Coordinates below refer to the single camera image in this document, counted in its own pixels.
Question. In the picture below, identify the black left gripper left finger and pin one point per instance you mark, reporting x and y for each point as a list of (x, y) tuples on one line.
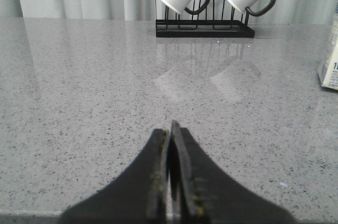
[(138, 195)]

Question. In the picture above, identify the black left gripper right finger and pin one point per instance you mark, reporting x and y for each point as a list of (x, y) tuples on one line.
[(203, 193)]

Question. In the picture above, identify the white milk carton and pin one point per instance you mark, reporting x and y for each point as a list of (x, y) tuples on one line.
[(327, 69)]

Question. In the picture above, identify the black wire mug rack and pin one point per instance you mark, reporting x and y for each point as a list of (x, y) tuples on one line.
[(218, 20)]

